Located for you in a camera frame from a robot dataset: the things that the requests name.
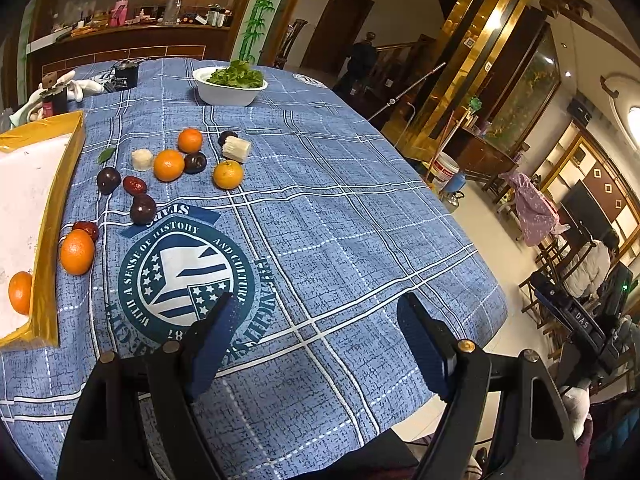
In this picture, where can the red jujube date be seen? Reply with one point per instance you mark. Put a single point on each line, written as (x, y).
(87, 230)
(134, 185)

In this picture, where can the dark purple plum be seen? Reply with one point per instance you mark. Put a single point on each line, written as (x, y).
(226, 136)
(108, 180)
(195, 162)
(143, 209)

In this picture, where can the pink bottle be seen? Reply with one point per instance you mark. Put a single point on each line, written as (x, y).
(120, 11)

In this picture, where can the wooden counter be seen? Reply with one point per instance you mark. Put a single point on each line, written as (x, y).
(150, 42)

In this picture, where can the metal mop pole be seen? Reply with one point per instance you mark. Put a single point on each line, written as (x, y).
(407, 91)

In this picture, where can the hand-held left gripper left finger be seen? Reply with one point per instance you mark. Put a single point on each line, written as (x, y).
(217, 340)

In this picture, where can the black jar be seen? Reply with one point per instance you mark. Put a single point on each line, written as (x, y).
(125, 77)

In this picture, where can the small pale sugarcane piece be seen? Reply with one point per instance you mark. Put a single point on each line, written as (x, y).
(142, 160)

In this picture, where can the green leaf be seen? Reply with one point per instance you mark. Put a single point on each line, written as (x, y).
(106, 155)

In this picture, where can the wooden door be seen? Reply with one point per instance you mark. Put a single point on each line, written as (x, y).
(342, 25)

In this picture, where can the dark wooden chair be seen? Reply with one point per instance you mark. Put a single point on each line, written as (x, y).
(291, 45)

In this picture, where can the white bowl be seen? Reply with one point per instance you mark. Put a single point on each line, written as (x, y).
(227, 96)

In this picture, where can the orange tangerine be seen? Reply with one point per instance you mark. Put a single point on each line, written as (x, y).
(20, 293)
(168, 165)
(77, 253)
(228, 174)
(190, 140)

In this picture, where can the black television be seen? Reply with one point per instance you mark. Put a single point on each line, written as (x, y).
(590, 207)

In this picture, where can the blue checked tablecloth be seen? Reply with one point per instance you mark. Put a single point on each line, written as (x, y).
(325, 220)

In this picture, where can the yellow cardboard tray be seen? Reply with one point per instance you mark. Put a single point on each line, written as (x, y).
(50, 220)

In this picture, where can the green lettuce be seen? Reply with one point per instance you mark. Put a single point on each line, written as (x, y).
(235, 76)

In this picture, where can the glass aquarium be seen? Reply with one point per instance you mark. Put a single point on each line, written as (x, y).
(525, 90)

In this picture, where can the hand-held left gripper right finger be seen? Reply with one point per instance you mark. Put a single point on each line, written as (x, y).
(425, 345)

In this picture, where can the clear plastic pitcher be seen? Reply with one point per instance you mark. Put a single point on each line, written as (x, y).
(172, 10)

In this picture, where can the white glove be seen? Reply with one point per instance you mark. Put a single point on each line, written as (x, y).
(85, 87)

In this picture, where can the pink garment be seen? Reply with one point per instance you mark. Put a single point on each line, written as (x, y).
(535, 210)

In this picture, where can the white bucket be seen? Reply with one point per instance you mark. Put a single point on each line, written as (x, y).
(444, 167)

